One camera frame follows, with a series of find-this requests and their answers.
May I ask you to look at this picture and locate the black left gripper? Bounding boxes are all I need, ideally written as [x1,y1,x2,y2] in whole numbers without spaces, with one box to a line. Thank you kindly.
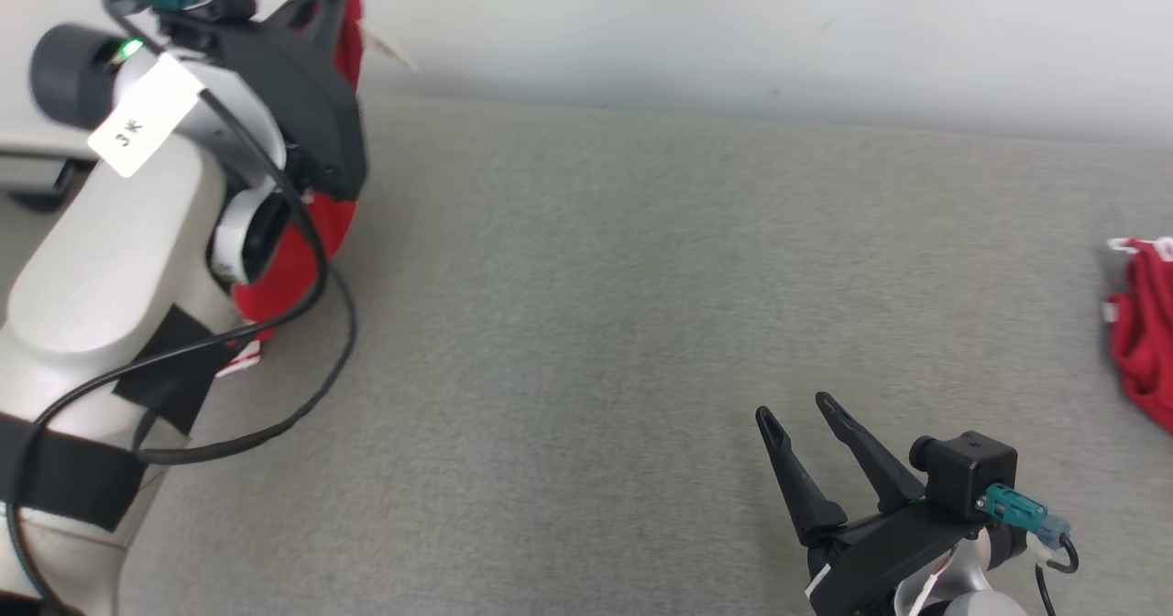
[214,0,370,203]

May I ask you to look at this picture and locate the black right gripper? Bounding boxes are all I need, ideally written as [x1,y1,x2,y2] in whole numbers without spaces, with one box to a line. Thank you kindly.
[754,391,1028,616]

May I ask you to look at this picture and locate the red white-sleeved jersey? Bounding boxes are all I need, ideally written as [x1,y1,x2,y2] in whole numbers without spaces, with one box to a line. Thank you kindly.
[215,0,415,380]

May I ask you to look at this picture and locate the red Bulls 23 shorts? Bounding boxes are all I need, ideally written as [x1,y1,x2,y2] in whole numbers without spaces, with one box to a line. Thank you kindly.
[1103,236,1173,435]

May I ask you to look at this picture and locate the thin red white wire bundle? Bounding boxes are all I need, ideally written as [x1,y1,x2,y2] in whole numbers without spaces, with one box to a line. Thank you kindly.
[903,543,965,616]

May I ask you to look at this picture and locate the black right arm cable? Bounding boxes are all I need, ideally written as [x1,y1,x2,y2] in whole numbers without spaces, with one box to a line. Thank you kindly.
[1034,541,1082,616]

